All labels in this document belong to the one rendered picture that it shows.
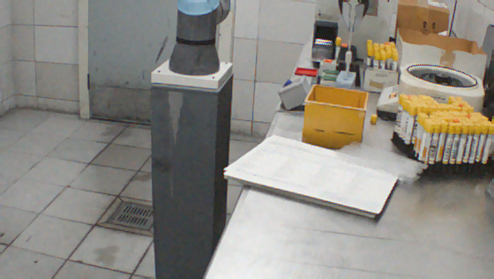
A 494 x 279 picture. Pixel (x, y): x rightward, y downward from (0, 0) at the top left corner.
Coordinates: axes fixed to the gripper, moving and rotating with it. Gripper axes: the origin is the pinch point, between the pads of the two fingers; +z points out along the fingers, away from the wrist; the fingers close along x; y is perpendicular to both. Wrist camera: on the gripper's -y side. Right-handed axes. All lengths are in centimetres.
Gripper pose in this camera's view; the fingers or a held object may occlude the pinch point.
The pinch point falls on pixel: (351, 27)
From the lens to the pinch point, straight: 171.5
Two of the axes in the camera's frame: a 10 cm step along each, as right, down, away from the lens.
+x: -9.9, -1.2, 1.2
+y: 1.5, -3.7, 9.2
